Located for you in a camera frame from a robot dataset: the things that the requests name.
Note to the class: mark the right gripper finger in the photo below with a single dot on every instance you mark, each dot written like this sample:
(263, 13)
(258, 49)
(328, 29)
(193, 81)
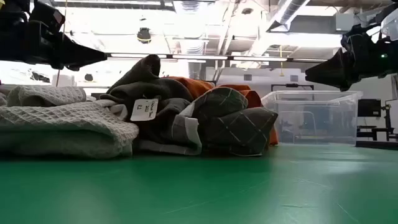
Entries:
(335, 74)

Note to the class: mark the black stand frame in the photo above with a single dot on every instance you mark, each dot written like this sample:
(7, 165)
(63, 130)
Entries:
(292, 85)

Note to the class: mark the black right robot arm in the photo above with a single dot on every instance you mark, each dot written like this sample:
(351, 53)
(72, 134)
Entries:
(387, 8)

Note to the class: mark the black ceiling dome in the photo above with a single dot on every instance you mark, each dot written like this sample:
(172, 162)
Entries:
(144, 35)

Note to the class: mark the orange towel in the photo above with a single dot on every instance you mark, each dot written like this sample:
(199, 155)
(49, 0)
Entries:
(199, 85)

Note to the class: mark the dark grey checked towel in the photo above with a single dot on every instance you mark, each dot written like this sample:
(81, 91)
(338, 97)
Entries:
(239, 130)

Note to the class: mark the clear plastic bin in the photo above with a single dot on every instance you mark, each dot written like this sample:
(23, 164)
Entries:
(311, 124)
(390, 25)

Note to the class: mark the black bar with light strips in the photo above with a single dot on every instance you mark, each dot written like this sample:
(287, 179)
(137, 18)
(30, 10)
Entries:
(199, 57)

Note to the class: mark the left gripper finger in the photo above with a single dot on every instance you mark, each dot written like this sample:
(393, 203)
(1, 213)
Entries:
(77, 68)
(81, 54)

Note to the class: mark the white waffle weave towel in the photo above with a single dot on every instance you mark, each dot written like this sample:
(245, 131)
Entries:
(119, 111)
(46, 95)
(62, 124)

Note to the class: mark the black monitor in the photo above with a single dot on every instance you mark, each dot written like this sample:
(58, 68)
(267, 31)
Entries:
(369, 107)

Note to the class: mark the black bench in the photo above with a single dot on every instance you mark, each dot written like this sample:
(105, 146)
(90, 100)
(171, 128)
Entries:
(373, 129)

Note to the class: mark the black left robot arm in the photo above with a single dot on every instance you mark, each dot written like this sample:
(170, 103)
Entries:
(12, 7)

